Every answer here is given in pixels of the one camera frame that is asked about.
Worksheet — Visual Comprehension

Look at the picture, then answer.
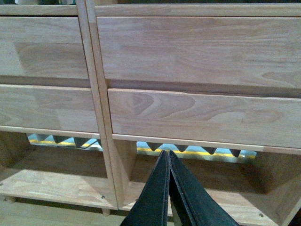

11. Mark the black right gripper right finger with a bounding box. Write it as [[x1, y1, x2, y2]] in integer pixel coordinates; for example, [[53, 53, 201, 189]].
[[168, 151, 238, 226]]

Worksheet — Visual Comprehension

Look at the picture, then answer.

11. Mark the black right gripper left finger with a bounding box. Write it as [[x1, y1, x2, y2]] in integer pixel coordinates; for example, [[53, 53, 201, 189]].
[[121, 150, 170, 226]]

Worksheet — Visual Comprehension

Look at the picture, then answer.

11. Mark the left wooden shelf cabinet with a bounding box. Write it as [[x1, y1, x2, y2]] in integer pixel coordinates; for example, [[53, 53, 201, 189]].
[[0, 0, 118, 216]]

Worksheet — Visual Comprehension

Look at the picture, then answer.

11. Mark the wooden shelf cabinet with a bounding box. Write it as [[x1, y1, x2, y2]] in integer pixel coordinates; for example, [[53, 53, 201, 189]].
[[85, 0, 301, 226], [0, 0, 118, 216]]

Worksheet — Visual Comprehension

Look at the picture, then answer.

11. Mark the right wooden shelf cabinet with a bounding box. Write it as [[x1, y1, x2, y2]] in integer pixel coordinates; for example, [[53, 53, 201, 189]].
[[85, 0, 301, 226]]

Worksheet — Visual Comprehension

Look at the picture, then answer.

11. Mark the dark pleated curtain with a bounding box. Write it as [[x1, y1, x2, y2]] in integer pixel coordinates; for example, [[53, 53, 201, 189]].
[[28, 134, 246, 158]]

